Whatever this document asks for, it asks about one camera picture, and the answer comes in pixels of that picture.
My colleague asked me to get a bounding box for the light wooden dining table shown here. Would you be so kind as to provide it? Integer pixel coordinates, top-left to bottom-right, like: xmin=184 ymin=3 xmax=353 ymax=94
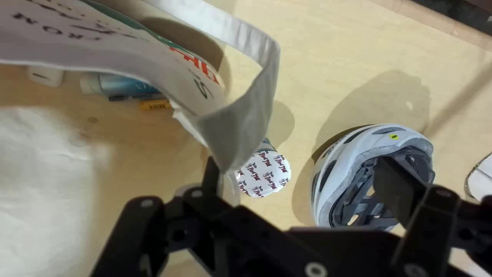
xmin=0 ymin=0 xmax=492 ymax=277

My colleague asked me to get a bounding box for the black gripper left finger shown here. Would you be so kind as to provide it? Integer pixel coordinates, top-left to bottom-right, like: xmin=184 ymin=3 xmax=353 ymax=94
xmin=91 ymin=155 xmax=259 ymax=277

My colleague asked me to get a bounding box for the yogurt cup printed foil lid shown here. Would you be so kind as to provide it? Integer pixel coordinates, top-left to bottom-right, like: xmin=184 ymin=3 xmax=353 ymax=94
xmin=233 ymin=137 xmax=294 ymax=200

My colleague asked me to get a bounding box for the small yellow label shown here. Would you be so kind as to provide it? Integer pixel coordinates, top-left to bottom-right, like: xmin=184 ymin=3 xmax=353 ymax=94
xmin=139 ymin=98 xmax=174 ymax=112

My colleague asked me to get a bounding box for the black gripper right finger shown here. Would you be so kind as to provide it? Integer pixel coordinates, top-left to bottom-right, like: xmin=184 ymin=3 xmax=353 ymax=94
xmin=374 ymin=155 xmax=492 ymax=277

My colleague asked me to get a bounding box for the white canvas tote bag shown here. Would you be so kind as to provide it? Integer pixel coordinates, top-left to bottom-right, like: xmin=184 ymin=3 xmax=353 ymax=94
xmin=0 ymin=0 xmax=284 ymax=174

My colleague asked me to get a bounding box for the white crumpled cloth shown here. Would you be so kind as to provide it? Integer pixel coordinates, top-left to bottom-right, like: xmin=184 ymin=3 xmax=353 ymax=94
xmin=0 ymin=106 xmax=115 ymax=277

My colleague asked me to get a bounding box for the blue white tube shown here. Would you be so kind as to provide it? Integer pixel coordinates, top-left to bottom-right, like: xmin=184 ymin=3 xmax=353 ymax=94
xmin=79 ymin=72 xmax=167 ymax=101

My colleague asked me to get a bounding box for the small white block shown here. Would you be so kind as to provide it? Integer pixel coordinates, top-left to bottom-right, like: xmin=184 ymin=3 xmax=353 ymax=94
xmin=25 ymin=66 xmax=67 ymax=88

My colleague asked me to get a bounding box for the white flat object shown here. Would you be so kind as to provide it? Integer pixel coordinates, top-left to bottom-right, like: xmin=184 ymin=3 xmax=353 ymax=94
xmin=464 ymin=152 xmax=492 ymax=203

